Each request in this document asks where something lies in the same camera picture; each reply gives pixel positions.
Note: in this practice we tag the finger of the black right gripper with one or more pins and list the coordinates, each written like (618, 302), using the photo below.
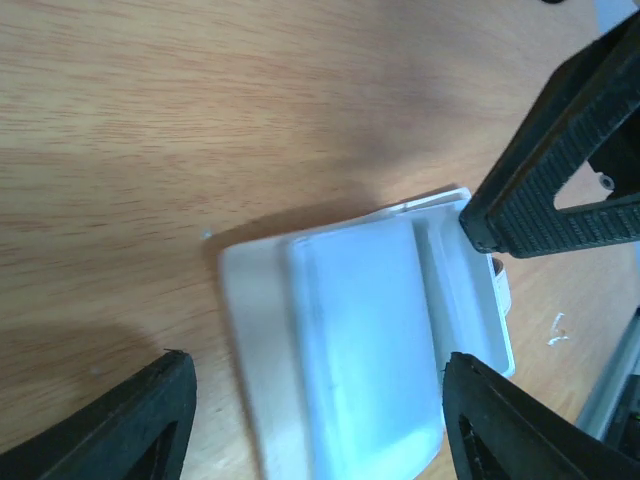
(587, 113)

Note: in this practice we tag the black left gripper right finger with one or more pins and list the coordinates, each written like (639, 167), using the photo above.
(498, 431)

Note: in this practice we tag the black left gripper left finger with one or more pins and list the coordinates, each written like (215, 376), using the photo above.
(139, 429)

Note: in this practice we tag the beige card holder wallet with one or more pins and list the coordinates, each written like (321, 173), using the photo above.
(343, 332)

